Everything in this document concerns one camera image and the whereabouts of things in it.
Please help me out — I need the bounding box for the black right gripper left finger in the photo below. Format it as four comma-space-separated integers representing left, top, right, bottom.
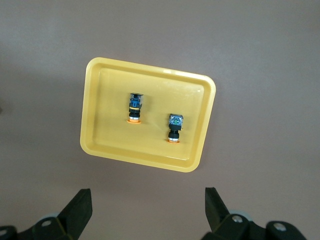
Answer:
0, 188, 93, 240

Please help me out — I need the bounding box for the brown table mat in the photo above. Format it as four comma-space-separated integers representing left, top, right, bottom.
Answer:
0, 0, 320, 240

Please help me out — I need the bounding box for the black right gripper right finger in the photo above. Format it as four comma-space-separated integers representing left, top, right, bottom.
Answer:
204, 186, 307, 240

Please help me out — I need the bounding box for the yellow plastic tray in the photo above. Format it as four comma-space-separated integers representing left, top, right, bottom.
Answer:
79, 56, 218, 174

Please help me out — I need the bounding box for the yellow mushroom push button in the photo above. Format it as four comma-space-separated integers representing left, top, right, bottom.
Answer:
166, 113, 186, 145
126, 92, 146, 125

